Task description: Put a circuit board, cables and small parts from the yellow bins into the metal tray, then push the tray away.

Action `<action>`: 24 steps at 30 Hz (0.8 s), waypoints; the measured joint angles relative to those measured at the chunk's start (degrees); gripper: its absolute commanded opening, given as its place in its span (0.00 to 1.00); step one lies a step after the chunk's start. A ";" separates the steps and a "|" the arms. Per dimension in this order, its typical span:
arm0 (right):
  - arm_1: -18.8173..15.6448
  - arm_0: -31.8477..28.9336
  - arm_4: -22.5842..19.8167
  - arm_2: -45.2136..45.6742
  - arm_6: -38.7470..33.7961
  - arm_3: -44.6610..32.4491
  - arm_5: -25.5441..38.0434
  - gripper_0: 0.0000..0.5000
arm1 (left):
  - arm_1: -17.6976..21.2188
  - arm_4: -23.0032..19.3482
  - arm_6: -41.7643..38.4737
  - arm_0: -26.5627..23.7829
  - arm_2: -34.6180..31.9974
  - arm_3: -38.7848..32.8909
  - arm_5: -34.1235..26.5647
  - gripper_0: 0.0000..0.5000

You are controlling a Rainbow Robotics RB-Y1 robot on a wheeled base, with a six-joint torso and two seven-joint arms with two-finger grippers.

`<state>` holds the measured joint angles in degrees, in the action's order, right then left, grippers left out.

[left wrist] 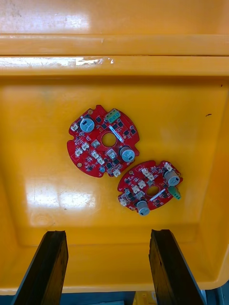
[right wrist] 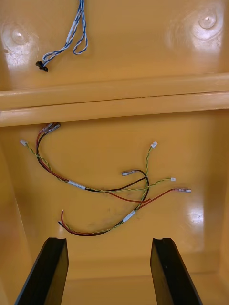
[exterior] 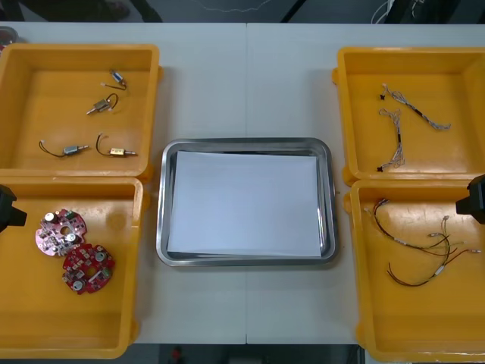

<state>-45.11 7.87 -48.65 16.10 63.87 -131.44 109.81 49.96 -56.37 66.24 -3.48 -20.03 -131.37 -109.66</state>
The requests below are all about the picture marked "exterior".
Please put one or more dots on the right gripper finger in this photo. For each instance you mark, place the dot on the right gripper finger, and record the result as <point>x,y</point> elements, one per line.
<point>471,204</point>
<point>478,186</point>

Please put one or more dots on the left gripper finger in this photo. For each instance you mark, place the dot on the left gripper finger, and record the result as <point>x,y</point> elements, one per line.
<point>7,198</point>
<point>15,219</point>

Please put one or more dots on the round red circuit board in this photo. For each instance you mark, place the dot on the round red circuit board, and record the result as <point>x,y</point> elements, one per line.
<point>60,232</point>
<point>88,269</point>

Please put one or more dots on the yellow-orange plastic bin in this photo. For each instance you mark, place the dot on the yellow-orange plastic bin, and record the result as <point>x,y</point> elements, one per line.
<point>417,322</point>
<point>417,68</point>
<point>125,113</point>
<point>38,322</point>

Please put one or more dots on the solenoid with blue label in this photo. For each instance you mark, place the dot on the solenoid with blue label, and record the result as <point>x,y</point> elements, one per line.
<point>118,79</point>

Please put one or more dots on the clear container with red contents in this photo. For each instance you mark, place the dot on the clear container with red contents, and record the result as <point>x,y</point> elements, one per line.
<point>7,34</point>

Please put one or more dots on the white paper sheet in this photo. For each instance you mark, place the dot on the white paper sheet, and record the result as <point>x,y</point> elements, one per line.
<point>246,204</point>

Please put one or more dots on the steel tray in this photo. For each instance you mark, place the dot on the steel tray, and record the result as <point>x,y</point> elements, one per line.
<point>242,262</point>

